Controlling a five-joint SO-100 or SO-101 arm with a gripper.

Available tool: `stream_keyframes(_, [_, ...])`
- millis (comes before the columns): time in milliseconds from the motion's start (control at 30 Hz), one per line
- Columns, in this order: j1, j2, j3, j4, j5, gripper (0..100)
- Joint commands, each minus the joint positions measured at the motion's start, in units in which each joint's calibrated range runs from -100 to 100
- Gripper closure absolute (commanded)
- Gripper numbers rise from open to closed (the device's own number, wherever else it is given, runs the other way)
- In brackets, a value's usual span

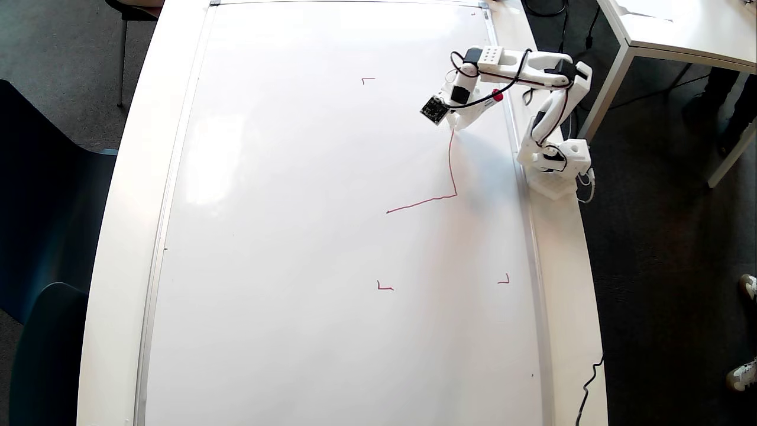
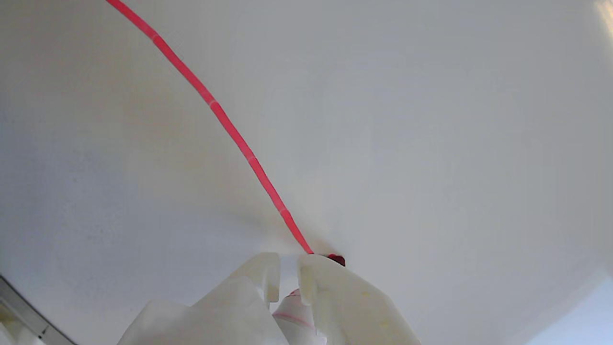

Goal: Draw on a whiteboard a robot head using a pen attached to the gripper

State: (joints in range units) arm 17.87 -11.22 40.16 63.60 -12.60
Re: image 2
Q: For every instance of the red whiteboard marker pen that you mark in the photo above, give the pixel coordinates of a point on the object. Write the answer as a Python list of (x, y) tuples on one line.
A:
[(293, 314)]

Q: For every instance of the large white whiteboard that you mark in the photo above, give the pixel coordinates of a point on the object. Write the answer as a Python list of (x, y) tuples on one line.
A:
[(383, 120)]

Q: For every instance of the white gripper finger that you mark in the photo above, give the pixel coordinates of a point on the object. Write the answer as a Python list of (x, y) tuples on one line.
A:
[(354, 311), (230, 306)]

